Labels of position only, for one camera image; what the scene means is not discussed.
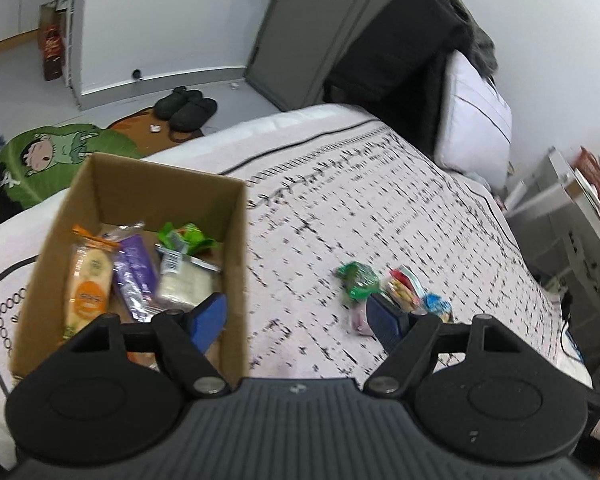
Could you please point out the grey door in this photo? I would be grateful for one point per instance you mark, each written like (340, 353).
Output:
(299, 42)

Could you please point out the blue snack packet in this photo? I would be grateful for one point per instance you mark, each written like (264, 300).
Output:
(436, 305)

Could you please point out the dark soda bottle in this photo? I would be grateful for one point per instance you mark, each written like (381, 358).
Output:
(53, 53)

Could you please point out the black clothes pile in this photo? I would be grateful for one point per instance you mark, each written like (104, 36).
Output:
(395, 69)

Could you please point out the cardboard box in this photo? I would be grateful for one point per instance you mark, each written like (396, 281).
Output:
(115, 197)

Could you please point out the black slippers pair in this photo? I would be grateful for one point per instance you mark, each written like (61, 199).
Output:
(185, 110)

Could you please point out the white rice cake packet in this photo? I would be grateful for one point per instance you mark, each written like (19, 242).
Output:
(184, 281)

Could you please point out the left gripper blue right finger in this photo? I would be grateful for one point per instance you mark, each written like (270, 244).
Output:
(388, 322)

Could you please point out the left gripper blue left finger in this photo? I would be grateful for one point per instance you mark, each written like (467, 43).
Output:
(206, 322)

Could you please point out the purple snack packet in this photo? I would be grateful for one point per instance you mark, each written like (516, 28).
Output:
(135, 278)

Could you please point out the green candy packet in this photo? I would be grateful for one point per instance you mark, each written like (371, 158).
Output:
(358, 280)

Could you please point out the white pillow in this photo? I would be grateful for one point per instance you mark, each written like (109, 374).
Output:
(476, 125)

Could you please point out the orange cracker packet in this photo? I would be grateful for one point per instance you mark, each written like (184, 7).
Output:
(89, 280)

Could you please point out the red white striped snack packet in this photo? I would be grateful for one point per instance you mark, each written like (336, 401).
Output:
(401, 286)

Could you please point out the pink purple candy packet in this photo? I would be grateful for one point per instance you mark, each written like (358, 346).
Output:
(358, 320)

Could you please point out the green cartoon floor rug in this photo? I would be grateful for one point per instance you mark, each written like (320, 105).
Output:
(43, 161)

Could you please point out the white bedside desk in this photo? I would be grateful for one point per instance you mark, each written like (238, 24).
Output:
(557, 225)

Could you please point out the white patterned bed blanket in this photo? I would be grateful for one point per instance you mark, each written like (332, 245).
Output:
(479, 398)

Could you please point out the green snack packet in box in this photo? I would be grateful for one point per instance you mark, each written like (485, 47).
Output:
(187, 239)

